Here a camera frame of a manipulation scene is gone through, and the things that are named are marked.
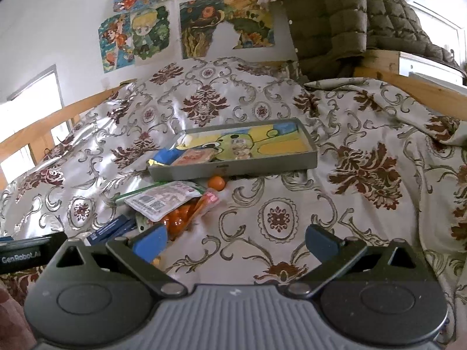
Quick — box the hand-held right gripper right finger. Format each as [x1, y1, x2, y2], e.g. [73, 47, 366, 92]
[286, 225, 436, 298]

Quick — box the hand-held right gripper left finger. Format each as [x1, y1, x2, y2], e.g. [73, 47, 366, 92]
[46, 223, 186, 298]

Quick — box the orange wrapper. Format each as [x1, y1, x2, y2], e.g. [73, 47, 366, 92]
[161, 190, 221, 241]

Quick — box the dark blue box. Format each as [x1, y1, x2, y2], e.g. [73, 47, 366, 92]
[86, 217, 137, 246]

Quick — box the white and pink snack packet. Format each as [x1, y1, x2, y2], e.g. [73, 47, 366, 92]
[124, 181, 205, 223]

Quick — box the blue and gold snack packet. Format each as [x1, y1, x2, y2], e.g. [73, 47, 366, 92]
[148, 147, 190, 170]

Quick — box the grey tray with printed bottom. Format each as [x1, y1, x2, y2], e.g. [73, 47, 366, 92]
[147, 117, 318, 182]

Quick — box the window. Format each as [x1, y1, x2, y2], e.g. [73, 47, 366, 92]
[0, 65, 70, 186]

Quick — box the olive quilted jacket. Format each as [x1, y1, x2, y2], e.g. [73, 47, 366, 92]
[285, 0, 467, 83]

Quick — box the white cabinet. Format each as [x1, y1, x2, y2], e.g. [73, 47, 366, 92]
[396, 0, 467, 86]

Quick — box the wooden bed frame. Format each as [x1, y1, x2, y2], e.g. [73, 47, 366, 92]
[0, 49, 467, 190]

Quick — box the torn cartoon wall poster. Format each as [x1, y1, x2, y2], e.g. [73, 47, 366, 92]
[179, 0, 275, 60]

